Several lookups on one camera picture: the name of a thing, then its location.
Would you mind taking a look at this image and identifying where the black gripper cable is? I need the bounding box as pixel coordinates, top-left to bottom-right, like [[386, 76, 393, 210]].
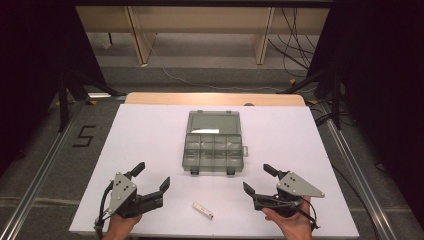
[[298, 198, 320, 232], [94, 180, 115, 240]]

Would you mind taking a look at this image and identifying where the clear grey compartment box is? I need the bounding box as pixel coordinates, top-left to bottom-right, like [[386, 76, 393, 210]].
[[181, 109, 250, 176]]

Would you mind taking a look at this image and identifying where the wooden table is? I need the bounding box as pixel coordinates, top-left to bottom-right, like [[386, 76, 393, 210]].
[[124, 92, 307, 108]]

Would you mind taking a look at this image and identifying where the black curtain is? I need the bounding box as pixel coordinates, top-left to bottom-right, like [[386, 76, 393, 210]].
[[0, 0, 108, 178], [306, 0, 424, 221]]

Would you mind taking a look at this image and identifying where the white label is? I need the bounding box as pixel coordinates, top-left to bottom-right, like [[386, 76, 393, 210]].
[[191, 128, 221, 135]]

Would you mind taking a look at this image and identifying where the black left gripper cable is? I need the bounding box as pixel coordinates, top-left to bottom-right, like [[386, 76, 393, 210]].
[[94, 180, 115, 240]]

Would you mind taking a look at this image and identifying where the white table mat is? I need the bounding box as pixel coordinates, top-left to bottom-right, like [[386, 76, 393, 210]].
[[68, 103, 360, 240]]

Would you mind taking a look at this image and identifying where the black floor cable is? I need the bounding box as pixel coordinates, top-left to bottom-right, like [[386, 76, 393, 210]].
[[329, 162, 382, 240]]

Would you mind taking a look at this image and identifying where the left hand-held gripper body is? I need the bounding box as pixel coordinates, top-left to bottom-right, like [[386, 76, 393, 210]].
[[105, 171, 164, 220]]

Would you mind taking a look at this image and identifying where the small white tube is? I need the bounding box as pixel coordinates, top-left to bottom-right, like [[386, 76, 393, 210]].
[[192, 201, 215, 221]]

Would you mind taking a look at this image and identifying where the bundle of black cables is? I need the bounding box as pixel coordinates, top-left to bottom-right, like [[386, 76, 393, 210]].
[[267, 7, 318, 78]]

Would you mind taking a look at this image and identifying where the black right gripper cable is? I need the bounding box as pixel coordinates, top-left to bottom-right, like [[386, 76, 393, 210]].
[[298, 198, 320, 232]]

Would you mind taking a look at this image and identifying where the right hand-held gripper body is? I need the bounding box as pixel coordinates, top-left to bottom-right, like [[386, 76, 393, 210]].
[[253, 171, 326, 218]]

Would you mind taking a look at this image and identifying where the person's left hand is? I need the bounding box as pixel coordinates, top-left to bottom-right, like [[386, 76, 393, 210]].
[[101, 214, 143, 240]]

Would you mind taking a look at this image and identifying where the person's right hand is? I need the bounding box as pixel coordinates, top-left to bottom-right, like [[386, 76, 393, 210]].
[[261, 196, 315, 240]]

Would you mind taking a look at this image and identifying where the metal floor rail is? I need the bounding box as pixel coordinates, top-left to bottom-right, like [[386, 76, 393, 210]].
[[318, 101, 399, 240], [0, 99, 86, 240]]

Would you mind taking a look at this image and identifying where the black stand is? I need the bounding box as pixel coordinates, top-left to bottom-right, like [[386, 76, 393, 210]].
[[281, 64, 346, 131], [54, 64, 125, 133]]

